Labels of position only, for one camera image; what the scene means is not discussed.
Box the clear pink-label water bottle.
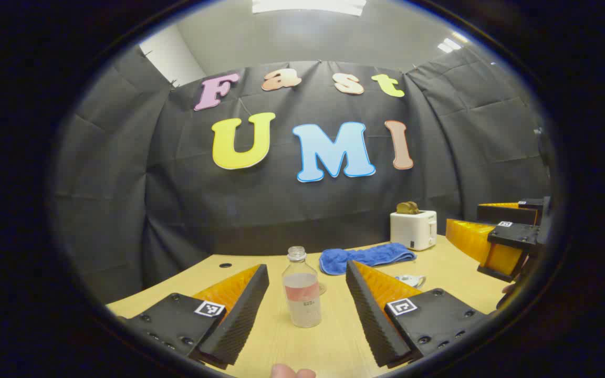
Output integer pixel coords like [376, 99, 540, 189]
[281, 246, 322, 329]

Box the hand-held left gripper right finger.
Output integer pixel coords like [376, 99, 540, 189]
[346, 260, 492, 368]

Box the blue towel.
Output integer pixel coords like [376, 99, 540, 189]
[319, 243, 417, 276]

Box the black backdrop cloth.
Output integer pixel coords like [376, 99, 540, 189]
[53, 45, 552, 305]

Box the white toaster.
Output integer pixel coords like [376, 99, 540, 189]
[390, 210, 438, 251]

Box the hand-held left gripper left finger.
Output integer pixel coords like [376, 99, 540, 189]
[116, 264, 270, 370]

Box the white blue-patterned teacup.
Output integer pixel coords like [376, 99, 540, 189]
[394, 273, 427, 289]

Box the ceiling light panel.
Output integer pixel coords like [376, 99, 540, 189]
[252, 0, 367, 16]
[437, 31, 470, 54]

